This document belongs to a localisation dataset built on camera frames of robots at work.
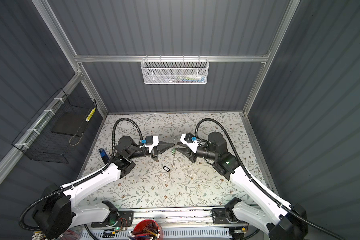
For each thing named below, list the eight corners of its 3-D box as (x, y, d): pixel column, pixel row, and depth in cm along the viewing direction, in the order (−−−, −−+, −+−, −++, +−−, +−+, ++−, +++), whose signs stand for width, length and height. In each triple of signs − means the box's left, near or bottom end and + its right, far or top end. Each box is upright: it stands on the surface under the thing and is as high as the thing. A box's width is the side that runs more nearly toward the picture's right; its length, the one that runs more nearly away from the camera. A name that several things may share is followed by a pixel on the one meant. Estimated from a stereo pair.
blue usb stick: (105, 164, 95) (103, 162, 92) (99, 152, 100) (97, 149, 98) (110, 161, 96) (108, 159, 94) (103, 149, 102) (101, 147, 99)
